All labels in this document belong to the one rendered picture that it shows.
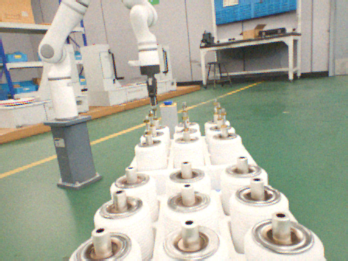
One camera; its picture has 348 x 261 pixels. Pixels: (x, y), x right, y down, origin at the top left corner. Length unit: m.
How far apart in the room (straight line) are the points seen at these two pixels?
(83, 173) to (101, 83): 2.36
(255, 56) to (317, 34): 1.07
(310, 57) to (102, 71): 3.68
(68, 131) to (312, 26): 5.01
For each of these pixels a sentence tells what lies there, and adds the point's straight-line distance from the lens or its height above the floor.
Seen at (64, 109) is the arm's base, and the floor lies 0.35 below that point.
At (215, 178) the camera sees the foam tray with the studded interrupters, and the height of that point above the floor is 0.15.
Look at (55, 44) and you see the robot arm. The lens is 1.30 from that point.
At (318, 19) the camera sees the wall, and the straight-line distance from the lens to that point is 5.80.
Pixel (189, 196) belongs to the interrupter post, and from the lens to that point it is 0.50.
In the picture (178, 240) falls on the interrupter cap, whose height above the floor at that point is 0.25.
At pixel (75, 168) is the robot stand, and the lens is 1.35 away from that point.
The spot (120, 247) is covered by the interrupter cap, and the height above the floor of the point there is 0.25.
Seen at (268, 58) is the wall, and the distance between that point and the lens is 5.94.
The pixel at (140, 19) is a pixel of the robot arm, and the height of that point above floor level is 0.65.
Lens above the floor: 0.48
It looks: 13 degrees down
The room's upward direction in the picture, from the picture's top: 6 degrees counter-clockwise
